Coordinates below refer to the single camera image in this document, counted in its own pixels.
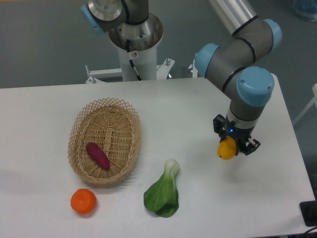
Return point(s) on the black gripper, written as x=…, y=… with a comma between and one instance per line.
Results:
x=241, y=135

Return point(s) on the yellow mango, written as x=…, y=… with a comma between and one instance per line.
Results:
x=227, y=149

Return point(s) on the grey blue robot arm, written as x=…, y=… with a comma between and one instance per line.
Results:
x=231, y=69

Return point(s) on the green bok choy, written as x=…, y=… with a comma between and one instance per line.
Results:
x=162, y=196

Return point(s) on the black device at table edge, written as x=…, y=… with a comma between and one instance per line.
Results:
x=309, y=212

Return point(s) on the woven wicker basket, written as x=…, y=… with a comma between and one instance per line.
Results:
x=114, y=125

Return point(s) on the purple sweet potato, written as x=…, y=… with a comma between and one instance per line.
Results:
x=98, y=155

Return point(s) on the blue bag in corner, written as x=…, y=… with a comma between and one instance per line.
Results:
x=306, y=9

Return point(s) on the orange tangerine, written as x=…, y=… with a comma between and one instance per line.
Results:
x=83, y=201

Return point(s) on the white frame at right edge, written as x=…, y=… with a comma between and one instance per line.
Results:
x=312, y=103

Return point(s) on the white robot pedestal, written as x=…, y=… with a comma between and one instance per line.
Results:
x=137, y=50

